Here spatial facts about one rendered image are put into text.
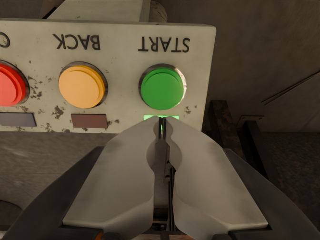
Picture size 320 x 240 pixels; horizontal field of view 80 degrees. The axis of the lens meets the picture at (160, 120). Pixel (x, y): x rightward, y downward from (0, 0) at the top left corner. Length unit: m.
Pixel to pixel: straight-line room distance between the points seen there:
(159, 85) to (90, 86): 0.06
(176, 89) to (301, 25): 0.82
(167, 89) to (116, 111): 0.06
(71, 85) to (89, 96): 0.02
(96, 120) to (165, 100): 0.08
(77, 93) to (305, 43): 0.93
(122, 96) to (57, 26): 0.08
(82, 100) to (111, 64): 0.04
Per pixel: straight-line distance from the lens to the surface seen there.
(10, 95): 0.23
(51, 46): 0.20
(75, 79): 0.19
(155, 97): 0.18
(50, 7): 0.87
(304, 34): 0.99
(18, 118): 0.25
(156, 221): 2.49
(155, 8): 0.71
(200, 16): 0.81
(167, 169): 1.47
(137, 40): 0.18
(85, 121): 0.22
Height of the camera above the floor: 0.75
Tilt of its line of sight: 42 degrees down
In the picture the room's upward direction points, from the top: 180 degrees counter-clockwise
